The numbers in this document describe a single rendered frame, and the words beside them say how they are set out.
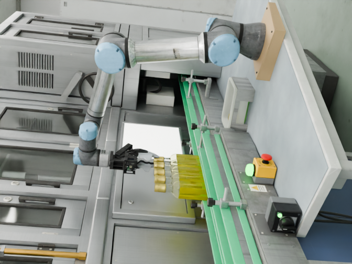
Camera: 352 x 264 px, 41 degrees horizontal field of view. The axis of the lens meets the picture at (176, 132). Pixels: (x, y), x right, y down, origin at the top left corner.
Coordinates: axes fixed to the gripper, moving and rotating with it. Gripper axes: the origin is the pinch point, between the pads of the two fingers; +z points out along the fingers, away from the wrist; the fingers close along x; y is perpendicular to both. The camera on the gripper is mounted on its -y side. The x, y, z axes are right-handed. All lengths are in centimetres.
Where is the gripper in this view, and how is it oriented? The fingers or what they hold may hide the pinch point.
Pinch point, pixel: (155, 160)
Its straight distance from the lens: 210.4
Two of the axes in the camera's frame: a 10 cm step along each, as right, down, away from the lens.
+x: 1.3, -8.5, -5.1
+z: 9.9, 0.9, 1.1
